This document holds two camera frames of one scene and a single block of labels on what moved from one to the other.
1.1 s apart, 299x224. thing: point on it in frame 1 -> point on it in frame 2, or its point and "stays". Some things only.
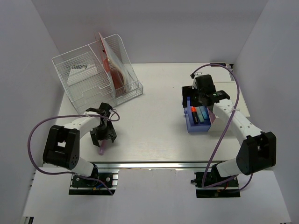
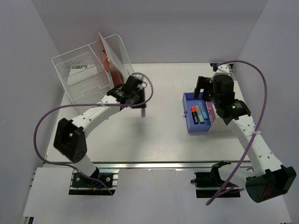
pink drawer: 212,116 stays
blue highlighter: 204,112 stays
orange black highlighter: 195,115 stays
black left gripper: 110,134 -> 142,94
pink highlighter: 102,147 -> 143,112
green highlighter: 200,115 stays
